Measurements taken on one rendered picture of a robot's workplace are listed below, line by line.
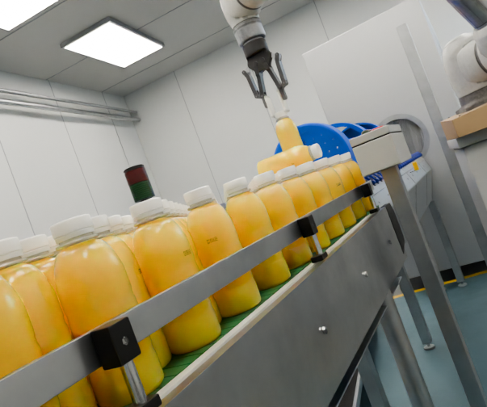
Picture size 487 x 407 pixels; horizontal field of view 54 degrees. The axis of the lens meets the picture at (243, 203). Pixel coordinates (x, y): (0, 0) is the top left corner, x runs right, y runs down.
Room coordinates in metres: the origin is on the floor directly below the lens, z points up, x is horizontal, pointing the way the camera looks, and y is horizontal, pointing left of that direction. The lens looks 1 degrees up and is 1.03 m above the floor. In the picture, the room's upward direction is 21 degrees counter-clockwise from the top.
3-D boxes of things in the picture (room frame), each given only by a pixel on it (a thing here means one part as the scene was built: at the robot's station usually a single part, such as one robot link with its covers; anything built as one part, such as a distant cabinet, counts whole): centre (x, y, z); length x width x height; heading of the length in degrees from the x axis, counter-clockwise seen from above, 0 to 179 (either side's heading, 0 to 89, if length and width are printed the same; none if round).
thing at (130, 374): (0.40, 0.14, 0.94); 0.03 x 0.02 x 0.08; 153
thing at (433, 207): (3.35, -1.23, 0.31); 0.06 x 0.06 x 0.63; 63
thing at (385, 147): (1.27, -0.39, 1.05); 0.20 x 0.10 x 0.10; 153
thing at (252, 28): (1.47, -0.20, 1.53); 0.09 x 0.09 x 0.06
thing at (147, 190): (1.41, 0.27, 1.18); 0.06 x 0.06 x 0.05
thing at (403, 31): (2.76, -1.21, 0.85); 0.06 x 0.06 x 1.70; 63
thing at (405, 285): (2.55, -0.65, 0.31); 0.06 x 0.06 x 0.63; 63
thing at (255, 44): (1.47, -0.20, 1.45); 0.08 x 0.07 x 0.09; 63
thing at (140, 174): (1.41, 0.27, 1.23); 0.06 x 0.06 x 0.04
